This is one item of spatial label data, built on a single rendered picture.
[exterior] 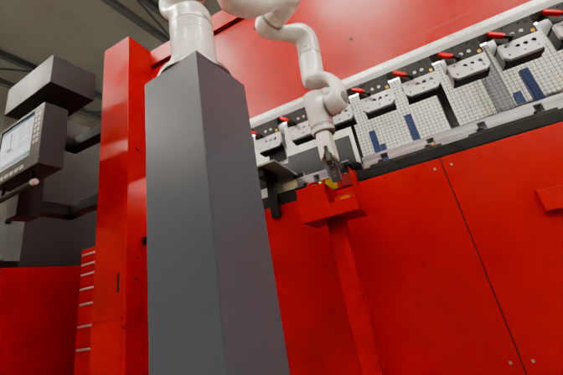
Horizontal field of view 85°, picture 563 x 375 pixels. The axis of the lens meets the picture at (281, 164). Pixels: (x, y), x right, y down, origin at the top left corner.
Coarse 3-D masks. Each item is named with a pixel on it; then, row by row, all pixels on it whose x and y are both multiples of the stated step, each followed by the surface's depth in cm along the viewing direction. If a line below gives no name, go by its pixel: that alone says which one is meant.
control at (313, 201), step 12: (348, 168) 104; (300, 192) 108; (312, 192) 106; (324, 192) 105; (360, 192) 114; (300, 204) 107; (312, 204) 105; (324, 204) 103; (336, 204) 102; (348, 204) 100; (360, 204) 103; (312, 216) 104; (324, 216) 102; (336, 216) 103; (348, 216) 107; (360, 216) 111
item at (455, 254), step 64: (384, 192) 125; (448, 192) 115; (512, 192) 107; (320, 256) 129; (384, 256) 118; (448, 256) 110; (512, 256) 102; (320, 320) 122; (384, 320) 113; (448, 320) 105; (512, 320) 98
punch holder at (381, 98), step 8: (376, 80) 151; (384, 80) 150; (360, 88) 154; (368, 88) 152; (376, 88) 150; (384, 88) 149; (360, 96) 153; (368, 96) 151; (376, 96) 149; (384, 96) 147; (392, 96) 145; (368, 104) 150; (376, 104) 148; (384, 104) 146; (392, 104) 146; (368, 112) 149; (376, 112) 150; (384, 112) 152
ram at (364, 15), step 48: (336, 0) 175; (384, 0) 162; (432, 0) 150; (480, 0) 140; (528, 0) 132; (240, 48) 198; (288, 48) 181; (336, 48) 167; (384, 48) 154; (288, 96) 171
